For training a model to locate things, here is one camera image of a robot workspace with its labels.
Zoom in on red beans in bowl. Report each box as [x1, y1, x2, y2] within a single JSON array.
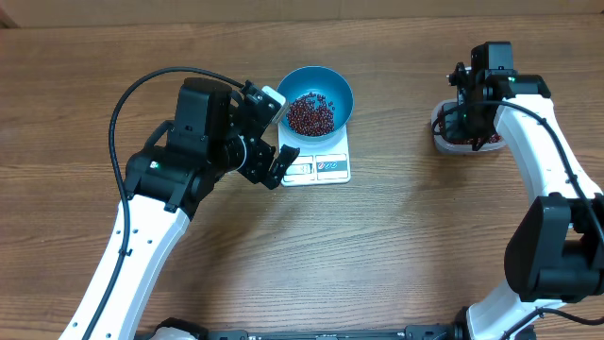
[[286, 92, 335, 137]]

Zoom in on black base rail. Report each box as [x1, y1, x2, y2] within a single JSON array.
[[136, 318, 537, 340]]

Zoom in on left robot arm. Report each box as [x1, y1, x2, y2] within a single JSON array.
[[61, 77, 299, 339]]

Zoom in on blue bowl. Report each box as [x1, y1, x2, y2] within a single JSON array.
[[277, 66, 354, 135]]

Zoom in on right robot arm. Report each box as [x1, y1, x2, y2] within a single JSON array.
[[430, 42, 603, 339]]

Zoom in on red adzuki beans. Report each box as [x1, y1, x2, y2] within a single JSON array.
[[437, 110, 502, 145]]

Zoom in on clear plastic food container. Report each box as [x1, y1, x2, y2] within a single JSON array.
[[430, 99, 506, 155]]

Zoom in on white digital kitchen scale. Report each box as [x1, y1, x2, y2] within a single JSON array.
[[278, 123, 352, 187]]

